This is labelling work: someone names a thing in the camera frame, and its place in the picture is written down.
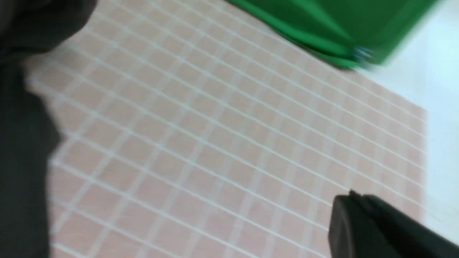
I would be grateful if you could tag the green backdrop cloth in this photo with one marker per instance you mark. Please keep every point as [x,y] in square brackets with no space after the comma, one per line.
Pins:
[344,33]

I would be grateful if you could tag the pink grid tablecloth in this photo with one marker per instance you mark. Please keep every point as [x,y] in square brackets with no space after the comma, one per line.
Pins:
[190,130]

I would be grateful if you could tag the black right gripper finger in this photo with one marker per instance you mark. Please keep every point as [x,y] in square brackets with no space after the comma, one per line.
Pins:
[366,226]

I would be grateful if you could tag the dark gray long-sleeved shirt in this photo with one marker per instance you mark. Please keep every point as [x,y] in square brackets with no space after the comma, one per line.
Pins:
[28,134]

